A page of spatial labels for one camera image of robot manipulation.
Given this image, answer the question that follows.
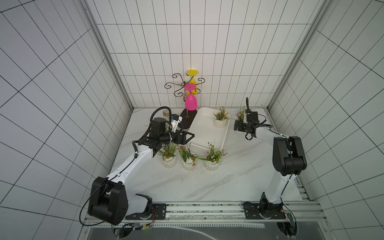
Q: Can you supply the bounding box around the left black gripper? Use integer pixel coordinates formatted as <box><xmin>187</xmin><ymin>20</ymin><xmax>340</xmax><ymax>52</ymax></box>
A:
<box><xmin>160</xmin><ymin>129</ymin><xmax>195</xmax><ymax>145</ymax></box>

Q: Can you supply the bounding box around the green potted plant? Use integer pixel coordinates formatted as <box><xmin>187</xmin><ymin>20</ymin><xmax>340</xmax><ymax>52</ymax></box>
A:
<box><xmin>236</xmin><ymin>106</ymin><xmax>247</xmax><ymax>123</ymax></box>
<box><xmin>179</xmin><ymin>145</ymin><xmax>197</xmax><ymax>171</ymax></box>

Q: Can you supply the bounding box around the pink potted plant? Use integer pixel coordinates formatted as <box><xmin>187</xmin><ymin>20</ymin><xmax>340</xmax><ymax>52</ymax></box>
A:
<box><xmin>198</xmin><ymin>143</ymin><xmax>228</xmax><ymax>172</ymax></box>

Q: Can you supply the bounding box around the small red flower potted plant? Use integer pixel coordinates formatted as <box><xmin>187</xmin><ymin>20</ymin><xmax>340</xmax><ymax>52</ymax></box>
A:
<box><xmin>214</xmin><ymin>106</ymin><xmax>230</xmax><ymax>128</ymax></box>

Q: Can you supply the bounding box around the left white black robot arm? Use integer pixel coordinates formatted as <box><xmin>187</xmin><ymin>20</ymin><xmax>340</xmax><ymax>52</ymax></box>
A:
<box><xmin>87</xmin><ymin>114</ymin><xmax>190</xmax><ymax>226</ymax></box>

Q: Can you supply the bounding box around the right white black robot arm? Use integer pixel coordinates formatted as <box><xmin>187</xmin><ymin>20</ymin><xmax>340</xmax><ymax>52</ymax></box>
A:
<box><xmin>234</xmin><ymin>109</ymin><xmax>307</xmax><ymax>220</ymax></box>

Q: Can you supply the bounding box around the white rectangular storage tray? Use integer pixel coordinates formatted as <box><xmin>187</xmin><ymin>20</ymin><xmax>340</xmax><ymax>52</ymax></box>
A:
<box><xmin>189</xmin><ymin>107</ymin><xmax>230</xmax><ymax>156</ymax></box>

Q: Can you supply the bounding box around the front left red potted plant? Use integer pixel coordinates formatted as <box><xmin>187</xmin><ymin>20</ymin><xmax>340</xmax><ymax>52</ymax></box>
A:
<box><xmin>158</xmin><ymin>143</ymin><xmax>177</xmax><ymax>169</ymax></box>

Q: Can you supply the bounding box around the black scroll goblet rack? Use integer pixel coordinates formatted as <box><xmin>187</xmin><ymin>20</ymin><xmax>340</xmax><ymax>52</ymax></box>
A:
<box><xmin>164</xmin><ymin>70</ymin><xmax>206</xmax><ymax>129</ymax></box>

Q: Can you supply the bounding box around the pink plastic goblet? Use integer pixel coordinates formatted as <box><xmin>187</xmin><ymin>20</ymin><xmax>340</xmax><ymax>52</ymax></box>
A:
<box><xmin>184</xmin><ymin>84</ymin><xmax>198</xmax><ymax>111</ymax></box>

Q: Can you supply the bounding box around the beige cap spice bottle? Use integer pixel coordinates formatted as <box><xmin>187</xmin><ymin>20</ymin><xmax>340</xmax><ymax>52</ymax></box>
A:
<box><xmin>162</xmin><ymin>109</ymin><xmax>170</xmax><ymax>121</ymax></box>

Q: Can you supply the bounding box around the yellow plastic goblet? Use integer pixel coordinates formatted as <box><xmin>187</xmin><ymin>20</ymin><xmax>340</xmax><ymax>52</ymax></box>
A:
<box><xmin>185</xmin><ymin>70</ymin><xmax>201</xmax><ymax>96</ymax></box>

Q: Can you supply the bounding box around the aluminium mounting rail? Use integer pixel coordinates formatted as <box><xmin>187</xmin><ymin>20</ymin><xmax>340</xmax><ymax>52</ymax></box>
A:
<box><xmin>85</xmin><ymin>200</ymin><xmax>328</xmax><ymax>224</ymax></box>

